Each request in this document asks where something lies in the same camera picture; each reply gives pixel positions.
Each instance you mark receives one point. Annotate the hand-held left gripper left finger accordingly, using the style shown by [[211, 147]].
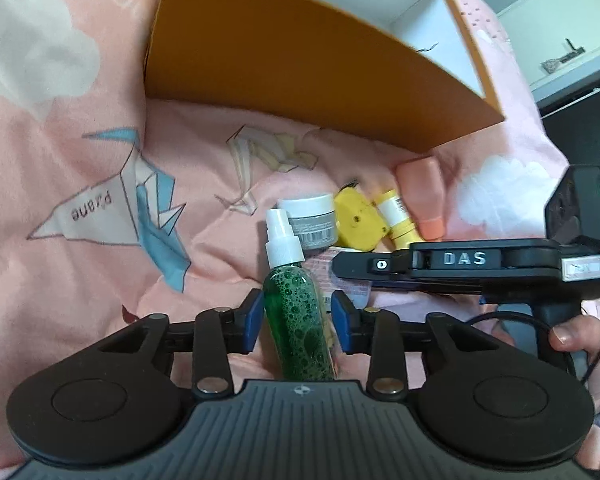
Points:
[[254, 320]]

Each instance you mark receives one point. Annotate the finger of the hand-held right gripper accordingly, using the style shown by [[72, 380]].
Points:
[[375, 265]]

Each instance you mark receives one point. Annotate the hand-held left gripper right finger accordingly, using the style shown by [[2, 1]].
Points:
[[341, 322]]

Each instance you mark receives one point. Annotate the green spray bottle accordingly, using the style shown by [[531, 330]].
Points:
[[295, 320]]

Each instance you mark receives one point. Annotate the yellow tape measure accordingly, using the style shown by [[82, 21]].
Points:
[[357, 220]]

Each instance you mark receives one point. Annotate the pink tin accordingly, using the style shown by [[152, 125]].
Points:
[[320, 265]]

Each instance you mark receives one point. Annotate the yellow tube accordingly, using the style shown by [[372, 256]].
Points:
[[395, 212]]

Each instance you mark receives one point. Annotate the small grey jar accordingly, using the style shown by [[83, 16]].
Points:
[[312, 220]]

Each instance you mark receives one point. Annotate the pink bottle with orange cap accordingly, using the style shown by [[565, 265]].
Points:
[[422, 190]]

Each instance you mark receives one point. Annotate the orange cardboard box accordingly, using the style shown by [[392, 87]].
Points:
[[290, 70]]

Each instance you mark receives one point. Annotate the person's right hand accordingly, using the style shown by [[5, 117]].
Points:
[[587, 340]]

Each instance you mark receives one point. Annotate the small grey crumpled item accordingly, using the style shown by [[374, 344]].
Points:
[[551, 66]]

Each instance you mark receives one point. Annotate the small black item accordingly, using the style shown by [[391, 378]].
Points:
[[574, 49]]

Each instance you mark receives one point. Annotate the pink printed blanket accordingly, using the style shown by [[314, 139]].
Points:
[[80, 135]]

